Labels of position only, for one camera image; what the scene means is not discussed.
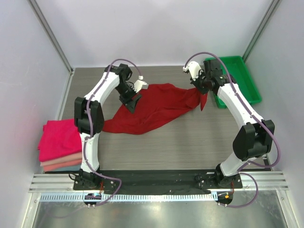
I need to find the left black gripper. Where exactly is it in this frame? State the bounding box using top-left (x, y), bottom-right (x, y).
top-left (115, 83), bottom-right (142, 114)

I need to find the dark red t shirt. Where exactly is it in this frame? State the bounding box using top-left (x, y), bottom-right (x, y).
top-left (103, 83), bottom-right (208, 135)

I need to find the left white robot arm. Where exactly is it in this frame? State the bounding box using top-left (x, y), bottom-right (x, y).
top-left (73, 64), bottom-right (148, 190)

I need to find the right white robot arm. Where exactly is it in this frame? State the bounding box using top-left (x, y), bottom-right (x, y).
top-left (183, 59), bottom-right (275, 188)

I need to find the green plastic tray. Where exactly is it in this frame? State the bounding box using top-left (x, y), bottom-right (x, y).
top-left (203, 56), bottom-right (262, 105)

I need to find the folded magenta t shirt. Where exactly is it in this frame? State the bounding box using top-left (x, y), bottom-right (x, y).
top-left (38, 119), bottom-right (82, 162)

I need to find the folded salmon t shirt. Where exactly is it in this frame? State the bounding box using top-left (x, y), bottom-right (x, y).
top-left (43, 159), bottom-right (82, 171)

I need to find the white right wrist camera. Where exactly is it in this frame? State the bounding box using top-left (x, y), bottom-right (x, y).
top-left (182, 61), bottom-right (203, 81)

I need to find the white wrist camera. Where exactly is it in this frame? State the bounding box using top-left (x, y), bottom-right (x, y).
top-left (133, 76), bottom-right (149, 93)
top-left (182, 61), bottom-right (203, 81)

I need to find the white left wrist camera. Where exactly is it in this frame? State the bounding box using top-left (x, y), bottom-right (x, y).
top-left (133, 76), bottom-right (149, 93)

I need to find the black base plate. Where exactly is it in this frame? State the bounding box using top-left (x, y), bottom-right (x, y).
top-left (72, 169), bottom-right (243, 196)

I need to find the slotted cable duct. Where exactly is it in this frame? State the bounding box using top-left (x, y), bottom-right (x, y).
top-left (40, 192), bottom-right (218, 203)

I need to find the right aluminium corner post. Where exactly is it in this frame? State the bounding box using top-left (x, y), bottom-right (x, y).
top-left (242, 0), bottom-right (282, 62)

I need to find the aluminium corner post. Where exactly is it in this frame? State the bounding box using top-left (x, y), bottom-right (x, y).
top-left (28, 0), bottom-right (73, 74)
top-left (242, 0), bottom-right (282, 62)

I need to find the left aluminium corner post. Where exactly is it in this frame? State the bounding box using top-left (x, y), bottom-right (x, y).
top-left (28, 0), bottom-right (73, 74)

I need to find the aluminium rail beam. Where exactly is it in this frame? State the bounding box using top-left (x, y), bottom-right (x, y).
top-left (29, 170), bottom-right (288, 195)

